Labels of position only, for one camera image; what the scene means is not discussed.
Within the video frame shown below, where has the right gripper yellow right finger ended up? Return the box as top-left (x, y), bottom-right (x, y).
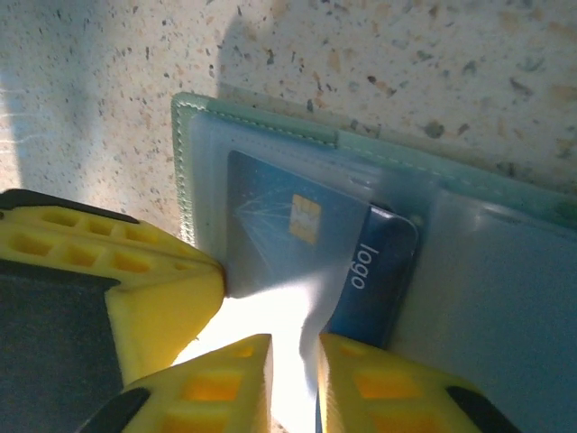
top-left (317, 332), bottom-right (524, 433)

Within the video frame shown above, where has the pale green card holder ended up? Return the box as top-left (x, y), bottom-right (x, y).
top-left (170, 92), bottom-right (577, 433)

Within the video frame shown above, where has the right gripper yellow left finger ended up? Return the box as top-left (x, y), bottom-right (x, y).
top-left (80, 333), bottom-right (274, 433)

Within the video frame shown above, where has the blue credit card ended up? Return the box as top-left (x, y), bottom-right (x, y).
top-left (224, 148), bottom-right (421, 433)

